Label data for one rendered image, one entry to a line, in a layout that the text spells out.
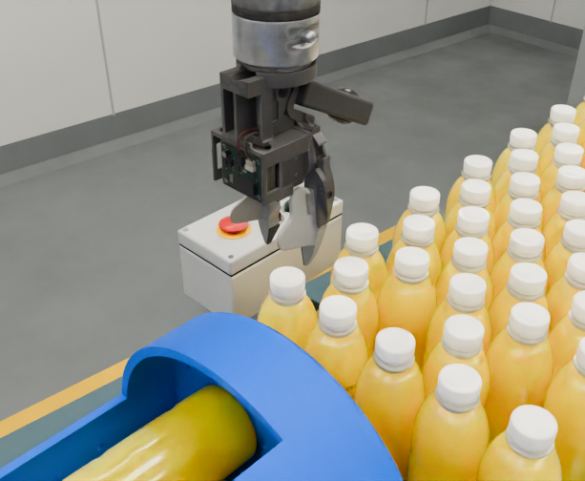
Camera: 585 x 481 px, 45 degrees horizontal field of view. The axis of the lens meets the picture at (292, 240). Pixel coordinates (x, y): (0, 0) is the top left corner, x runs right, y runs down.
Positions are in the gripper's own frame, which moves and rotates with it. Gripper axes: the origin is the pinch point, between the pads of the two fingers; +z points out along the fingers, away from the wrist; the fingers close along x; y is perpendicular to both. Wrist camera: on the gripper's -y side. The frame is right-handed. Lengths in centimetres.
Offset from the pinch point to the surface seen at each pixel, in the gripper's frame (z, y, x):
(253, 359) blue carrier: -7.1, 20.2, 16.0
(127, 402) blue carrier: 5.2, 22.9, 2.2
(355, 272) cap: 5.0, -5.8, 4.1
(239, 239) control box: 6.3, -2.5, -11.4
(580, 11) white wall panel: 89, -420, -149
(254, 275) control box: 10.0, -2.2, -8.4
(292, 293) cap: 6.0, 0.8, 0.9
